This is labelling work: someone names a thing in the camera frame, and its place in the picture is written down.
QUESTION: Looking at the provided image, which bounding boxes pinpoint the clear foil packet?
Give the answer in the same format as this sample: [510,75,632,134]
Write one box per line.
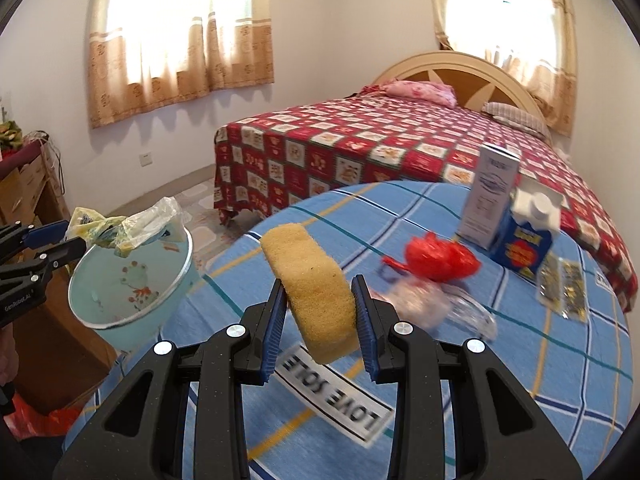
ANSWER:
[557,257,589,322]

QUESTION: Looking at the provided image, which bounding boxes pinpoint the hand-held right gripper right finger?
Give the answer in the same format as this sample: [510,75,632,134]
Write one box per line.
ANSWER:
[350,274,583,480]

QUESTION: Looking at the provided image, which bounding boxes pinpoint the narrow beige curtain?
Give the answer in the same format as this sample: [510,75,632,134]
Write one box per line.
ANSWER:
[425,0,573,137]

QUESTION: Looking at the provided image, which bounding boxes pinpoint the clear plastic wrap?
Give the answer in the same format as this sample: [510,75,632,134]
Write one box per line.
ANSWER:
[385,275,499,342]

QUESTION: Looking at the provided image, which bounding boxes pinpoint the dark red cloth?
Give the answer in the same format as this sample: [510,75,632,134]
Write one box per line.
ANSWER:
[0,132,51,162]

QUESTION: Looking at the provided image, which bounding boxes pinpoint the blue checked tablecloth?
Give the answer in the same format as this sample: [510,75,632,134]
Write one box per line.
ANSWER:
[62,180,633,480]

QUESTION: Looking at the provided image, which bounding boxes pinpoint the clear plastic bag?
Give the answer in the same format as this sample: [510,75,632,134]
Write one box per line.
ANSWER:
[114,196,192,262]

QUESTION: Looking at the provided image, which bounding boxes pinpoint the orange plastic bag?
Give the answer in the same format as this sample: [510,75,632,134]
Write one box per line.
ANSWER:
[10,395,83,441]

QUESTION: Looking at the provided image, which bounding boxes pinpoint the blister pack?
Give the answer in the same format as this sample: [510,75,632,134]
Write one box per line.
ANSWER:
[537,252,562,307]

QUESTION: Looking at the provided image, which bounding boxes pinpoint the red patchwork bedspread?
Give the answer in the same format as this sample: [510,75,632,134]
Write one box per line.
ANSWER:
[212,92,633,313]

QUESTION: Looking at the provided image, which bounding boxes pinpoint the yellow sponge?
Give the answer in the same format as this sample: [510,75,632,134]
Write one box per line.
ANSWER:
[260,224,361,365]

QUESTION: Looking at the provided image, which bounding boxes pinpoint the pink pillow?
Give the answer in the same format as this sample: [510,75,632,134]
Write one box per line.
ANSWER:
[362,79,458,107]

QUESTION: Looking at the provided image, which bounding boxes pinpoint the red plastic bag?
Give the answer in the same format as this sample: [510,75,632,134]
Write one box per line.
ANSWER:
[382,232,478,283]

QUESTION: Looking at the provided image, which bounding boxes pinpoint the wide beige curtain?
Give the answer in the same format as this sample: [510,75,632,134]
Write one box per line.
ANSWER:
[87,0,276,130]

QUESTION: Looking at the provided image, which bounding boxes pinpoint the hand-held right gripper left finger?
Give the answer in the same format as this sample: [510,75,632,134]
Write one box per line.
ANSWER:
[52,276,288,480]

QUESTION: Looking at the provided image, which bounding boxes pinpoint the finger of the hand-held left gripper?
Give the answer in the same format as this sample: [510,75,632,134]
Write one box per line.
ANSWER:
[0,237,88,288]
[0,220,71,256]

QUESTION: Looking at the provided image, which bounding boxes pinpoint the light blue basin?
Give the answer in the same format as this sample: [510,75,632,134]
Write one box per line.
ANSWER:
[68,225,200,351]

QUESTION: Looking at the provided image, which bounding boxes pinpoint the white carton box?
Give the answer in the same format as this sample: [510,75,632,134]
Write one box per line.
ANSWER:
[456,142,521,251]

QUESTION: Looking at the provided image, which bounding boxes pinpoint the yellow printed wrapper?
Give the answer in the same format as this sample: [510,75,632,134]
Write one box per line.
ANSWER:
[67,206,127,249]

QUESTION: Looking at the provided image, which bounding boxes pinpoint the flower bunch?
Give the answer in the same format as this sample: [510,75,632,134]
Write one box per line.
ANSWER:
[0,110,23,151]

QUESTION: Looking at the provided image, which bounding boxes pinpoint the person's left hand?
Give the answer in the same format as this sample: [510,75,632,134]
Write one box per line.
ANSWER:
[0,342,20,391]

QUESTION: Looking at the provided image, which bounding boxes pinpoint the cream wooden headboard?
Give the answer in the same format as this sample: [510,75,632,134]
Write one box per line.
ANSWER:
[372,51,553,136]

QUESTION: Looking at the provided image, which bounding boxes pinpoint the plaid pillow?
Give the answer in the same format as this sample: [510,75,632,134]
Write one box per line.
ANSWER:
[481,101,551,137]

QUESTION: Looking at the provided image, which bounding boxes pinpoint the wooden cabinet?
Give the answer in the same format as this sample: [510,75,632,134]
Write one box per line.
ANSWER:
[0,140,118,416]

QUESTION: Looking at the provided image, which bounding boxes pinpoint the blue milk carton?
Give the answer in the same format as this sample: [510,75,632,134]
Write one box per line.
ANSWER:
[490,185,568,278]

